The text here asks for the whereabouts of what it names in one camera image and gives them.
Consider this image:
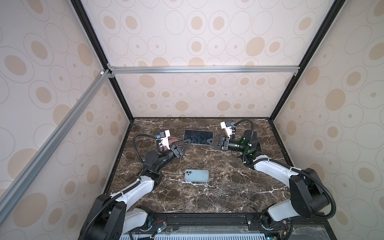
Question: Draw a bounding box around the black phone white edge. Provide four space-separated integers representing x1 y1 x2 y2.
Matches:
184 130 214 146

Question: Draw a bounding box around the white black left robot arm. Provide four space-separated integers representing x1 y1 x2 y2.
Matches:
79 139 191 240

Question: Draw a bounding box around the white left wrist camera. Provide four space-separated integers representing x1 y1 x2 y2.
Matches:
156 130 171 149

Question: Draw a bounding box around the light blue phone case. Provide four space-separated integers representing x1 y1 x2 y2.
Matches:
185 169 210 183

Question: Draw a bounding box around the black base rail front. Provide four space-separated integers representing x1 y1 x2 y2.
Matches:
121 213 336 240

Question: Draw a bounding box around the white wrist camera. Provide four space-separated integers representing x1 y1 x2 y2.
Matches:
156 130 171 149
220 121 236 139

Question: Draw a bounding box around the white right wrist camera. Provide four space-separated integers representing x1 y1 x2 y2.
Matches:
220 121 236 139

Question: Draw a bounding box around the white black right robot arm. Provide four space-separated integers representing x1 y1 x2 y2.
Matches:
207 130 337 225

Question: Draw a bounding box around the black corner frame post right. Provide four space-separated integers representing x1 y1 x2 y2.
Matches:
269 0 346 122

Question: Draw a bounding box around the aluminium rail left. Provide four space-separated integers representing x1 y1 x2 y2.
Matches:
1 69 112 225

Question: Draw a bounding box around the black corner frame post left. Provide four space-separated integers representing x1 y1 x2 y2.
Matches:
70 0 135 122

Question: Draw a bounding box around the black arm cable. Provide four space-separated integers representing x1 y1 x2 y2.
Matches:
232 118 337 220
78 133 169 240

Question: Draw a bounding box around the black corner frame post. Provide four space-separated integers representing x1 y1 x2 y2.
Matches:
70 0 135 122
269 0 346 122

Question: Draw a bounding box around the aluminium rail back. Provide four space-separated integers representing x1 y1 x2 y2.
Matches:
111 66 300 74

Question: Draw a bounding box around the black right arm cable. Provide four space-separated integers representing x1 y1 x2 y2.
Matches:
232 118 337 220

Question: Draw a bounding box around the pink phone case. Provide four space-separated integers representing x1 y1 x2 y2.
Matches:
169 138 180 145

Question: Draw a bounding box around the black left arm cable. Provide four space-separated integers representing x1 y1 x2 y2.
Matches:
78 133 169 240

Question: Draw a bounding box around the aluminium rail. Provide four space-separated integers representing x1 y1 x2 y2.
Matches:
1 69 112 225
111 66 300 74

